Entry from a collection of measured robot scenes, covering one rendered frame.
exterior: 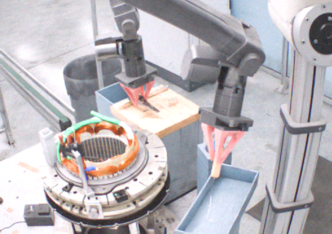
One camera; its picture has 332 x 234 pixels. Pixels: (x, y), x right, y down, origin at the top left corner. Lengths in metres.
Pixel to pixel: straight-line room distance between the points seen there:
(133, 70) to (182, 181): 0.38
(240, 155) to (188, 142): 1.58
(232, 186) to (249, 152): 1.82
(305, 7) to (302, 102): 0.26
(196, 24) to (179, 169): 0.67
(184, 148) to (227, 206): 0.34
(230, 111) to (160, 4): 0.27
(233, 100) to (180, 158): 0.49
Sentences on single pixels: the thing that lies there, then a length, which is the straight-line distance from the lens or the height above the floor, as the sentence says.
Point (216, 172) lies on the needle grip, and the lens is 0.89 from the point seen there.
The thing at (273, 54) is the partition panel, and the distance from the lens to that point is 3.55.
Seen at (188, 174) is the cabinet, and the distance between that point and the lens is 1.36.
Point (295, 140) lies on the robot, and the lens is 1.04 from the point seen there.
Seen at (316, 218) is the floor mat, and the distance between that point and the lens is 2.45.
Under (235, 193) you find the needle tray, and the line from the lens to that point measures 1.05.
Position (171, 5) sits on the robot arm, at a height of 1.51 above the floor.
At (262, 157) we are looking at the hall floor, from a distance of 2.84.
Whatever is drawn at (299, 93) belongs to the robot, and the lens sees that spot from 0.99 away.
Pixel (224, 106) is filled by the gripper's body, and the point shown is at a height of 1.29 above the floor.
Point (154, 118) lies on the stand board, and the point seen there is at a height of 1.06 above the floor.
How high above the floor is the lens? 1.73
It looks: 31 degrees down
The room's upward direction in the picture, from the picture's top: 3 degrees counter-clockwise
